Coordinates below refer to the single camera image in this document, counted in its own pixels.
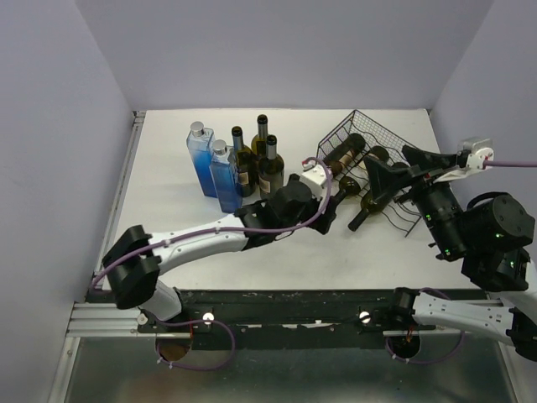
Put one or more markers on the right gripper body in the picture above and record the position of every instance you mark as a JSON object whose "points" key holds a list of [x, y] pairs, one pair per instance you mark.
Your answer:
{"points": [[421, 183]]}

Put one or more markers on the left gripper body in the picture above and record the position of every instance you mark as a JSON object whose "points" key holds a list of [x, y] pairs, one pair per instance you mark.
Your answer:
{"points": [[332, 203]]}

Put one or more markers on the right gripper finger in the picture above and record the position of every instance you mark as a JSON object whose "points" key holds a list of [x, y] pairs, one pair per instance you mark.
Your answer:
{"points": [[426, 160], [385, 180]]}

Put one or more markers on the green wine bottle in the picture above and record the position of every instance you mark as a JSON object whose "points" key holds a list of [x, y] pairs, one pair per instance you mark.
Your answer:
{"points": [[368, 208], [343, 154], [347, 185]]}

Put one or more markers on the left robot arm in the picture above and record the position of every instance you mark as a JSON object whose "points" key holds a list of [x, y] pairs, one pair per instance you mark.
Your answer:
{"points": [[134, 264]]}

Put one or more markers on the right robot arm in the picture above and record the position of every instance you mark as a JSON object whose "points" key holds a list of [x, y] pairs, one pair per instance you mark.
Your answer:
{"points": [[489, 236]]}

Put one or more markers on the green bottle grey foil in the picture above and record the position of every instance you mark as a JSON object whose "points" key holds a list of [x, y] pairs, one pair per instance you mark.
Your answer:
{"points": [[270, 169]]}

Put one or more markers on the dark green bottle left rear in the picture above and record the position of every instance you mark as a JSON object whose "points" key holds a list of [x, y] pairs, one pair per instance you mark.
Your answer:
{"points": [[245, 163]]}

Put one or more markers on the rear tall green bottle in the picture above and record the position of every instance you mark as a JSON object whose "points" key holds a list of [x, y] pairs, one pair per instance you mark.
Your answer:
{"points": [[258, 143]]}

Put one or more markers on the short blue glass bottle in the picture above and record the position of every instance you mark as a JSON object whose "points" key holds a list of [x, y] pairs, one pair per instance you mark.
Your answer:
{"points": [[225, 177]]}

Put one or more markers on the tall blue glass bottle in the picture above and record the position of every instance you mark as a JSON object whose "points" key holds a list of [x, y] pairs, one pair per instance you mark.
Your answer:
{"points": [[200, 144]]}

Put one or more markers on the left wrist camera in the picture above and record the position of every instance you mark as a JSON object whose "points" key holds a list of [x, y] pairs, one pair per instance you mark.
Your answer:
{"points": [[314, 176]]}

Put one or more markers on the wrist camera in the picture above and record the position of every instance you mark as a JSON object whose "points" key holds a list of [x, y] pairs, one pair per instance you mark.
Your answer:
{"points": [[314, 176], [469, 160]]}

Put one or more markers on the black wire wine rack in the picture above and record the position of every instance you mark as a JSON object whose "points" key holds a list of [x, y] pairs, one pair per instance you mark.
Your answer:
{"points": [[401, 217]]}

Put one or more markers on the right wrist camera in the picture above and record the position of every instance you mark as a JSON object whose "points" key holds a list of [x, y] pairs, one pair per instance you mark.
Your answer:
{"points": [[469, 160]]}

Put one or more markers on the black mounting base plate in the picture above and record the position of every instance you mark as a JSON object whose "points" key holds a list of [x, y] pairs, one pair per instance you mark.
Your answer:
{"points": [[213, 320]]}

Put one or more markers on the aluminium rail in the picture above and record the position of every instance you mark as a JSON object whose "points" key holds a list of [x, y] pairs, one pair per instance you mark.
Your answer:
{"points": [[102, 320]]}

